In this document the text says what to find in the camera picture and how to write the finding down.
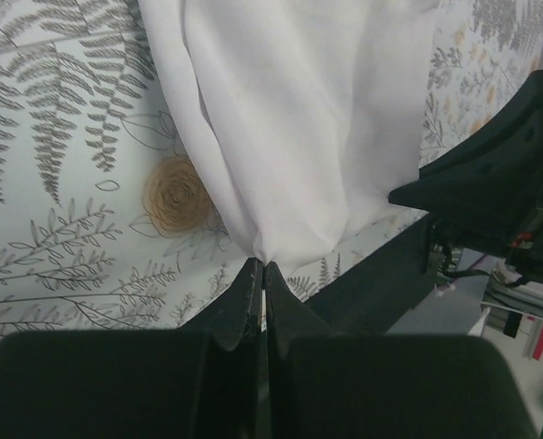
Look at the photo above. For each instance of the floral patterned table mat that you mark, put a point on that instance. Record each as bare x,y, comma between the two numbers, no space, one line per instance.
105,222

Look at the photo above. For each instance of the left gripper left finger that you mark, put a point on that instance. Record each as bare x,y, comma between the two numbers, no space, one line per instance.
197,381

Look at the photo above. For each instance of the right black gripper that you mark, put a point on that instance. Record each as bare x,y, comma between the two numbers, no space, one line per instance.
486,194

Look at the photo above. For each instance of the white t shirt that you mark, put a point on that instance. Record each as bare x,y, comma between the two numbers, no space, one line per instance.
299,116

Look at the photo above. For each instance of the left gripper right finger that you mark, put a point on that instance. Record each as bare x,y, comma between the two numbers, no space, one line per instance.
327,384

